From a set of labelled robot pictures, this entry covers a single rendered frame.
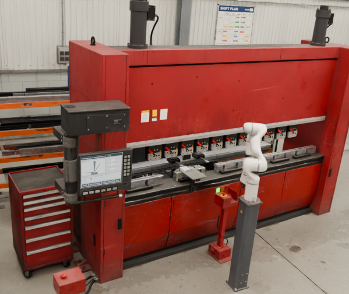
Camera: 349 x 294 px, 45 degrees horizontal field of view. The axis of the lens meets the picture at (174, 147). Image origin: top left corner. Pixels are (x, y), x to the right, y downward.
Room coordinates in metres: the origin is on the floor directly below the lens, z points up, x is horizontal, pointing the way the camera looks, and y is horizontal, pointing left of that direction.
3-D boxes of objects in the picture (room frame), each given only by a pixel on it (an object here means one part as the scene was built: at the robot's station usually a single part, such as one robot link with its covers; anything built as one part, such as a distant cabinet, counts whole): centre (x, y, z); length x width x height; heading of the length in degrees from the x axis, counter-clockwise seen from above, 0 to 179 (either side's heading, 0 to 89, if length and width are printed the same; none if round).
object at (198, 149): (4.42, -0.29, 1.26); 0.15 x 0.09 x 0.17; 123
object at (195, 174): (4.20, -0.22, 1.00); 0.26 x 0.18 x 0.01; 33
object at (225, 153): (4.80, -0.31, 0.93); 2.30 x 0.14 x 0.10; 123
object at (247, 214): (3.68, -0.77, 0.50); 0.18 x 0.18 x 1.00; 27
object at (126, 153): (3.19, 0.56, 1.42); 0.45 x 0.12 x 0.36; 120
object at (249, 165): (3.68, -0.73, 1.30); 0.19 x 0.12 x 0.24; 89
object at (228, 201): (4.20, -0.61, 0.75); 0.20 x 0.16 x 0.18; 125
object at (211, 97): (4.68, -0.69, 1.74); 3.00 x 0.08 x 0.80; 123
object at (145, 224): (4.65, -0.71, 0.42); 3.00 x 0.21 x 0.83; 123
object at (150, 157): (4.09, 0.21, 1.26); 0.15 x 0.09 x 0.17; 123
